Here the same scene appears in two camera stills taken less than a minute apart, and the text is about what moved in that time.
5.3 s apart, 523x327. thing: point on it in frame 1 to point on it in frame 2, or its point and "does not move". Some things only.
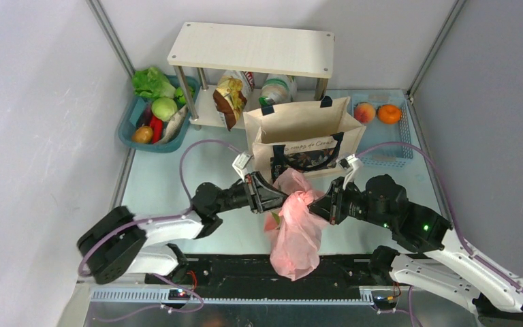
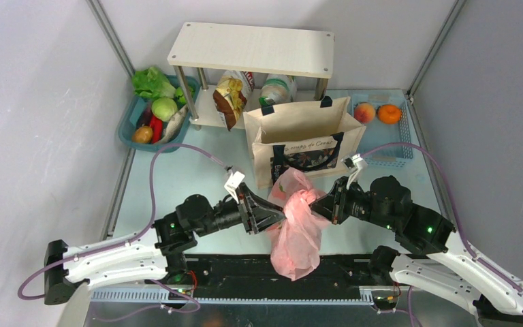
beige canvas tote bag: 311,137 does not move
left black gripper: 250,193 to 250,214
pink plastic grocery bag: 297,229 does not move
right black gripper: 337,198 does not move
